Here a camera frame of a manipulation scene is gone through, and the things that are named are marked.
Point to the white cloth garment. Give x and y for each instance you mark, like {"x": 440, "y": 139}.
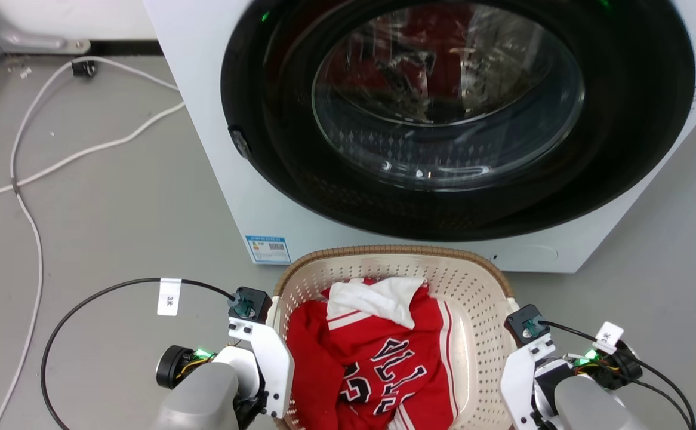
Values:
{"x": 378, "y": 298}

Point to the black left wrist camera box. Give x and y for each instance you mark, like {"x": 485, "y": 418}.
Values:
{"x": 252, "y": 303}

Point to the white cabinet with grey base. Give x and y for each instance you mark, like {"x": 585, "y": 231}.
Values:
{"x": 55, "y": 18}

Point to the beige perforated plastic laundry basket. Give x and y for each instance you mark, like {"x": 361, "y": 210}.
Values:
{"x": 476, "y": 298}

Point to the white front-load washing machine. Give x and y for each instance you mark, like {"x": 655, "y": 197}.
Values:
{"x": 216, "y": 179}

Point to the round black glass washer door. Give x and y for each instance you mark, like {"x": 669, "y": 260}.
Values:
{"x": 276, "y": 149}

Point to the grey washer door latch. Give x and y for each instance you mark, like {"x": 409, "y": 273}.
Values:
{"x": 240, "y": 144}

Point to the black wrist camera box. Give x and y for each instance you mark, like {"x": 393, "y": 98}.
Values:
{"x": 524, "y": 325}
{"x": 252, "y": 303}

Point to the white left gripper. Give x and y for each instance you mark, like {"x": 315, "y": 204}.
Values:
{"x": 273, "y": 364}

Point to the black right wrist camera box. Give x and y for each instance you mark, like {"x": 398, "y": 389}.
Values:
{"x": 524, "y": 325}

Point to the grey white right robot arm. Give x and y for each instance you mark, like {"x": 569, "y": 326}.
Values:
{"x": 587, "y": 406}

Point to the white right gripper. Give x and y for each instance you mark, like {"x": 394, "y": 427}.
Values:
{"x": 516, "y": 382}

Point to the blue white energy label sticker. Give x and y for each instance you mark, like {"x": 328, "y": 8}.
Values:
{"x": 268, "y": 249}

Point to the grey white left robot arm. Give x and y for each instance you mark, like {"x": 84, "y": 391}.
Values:
{"x": 205, "y": 394}

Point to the red jersey with black lettering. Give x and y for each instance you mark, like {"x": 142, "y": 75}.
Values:
{"x": 348, "y": 343}

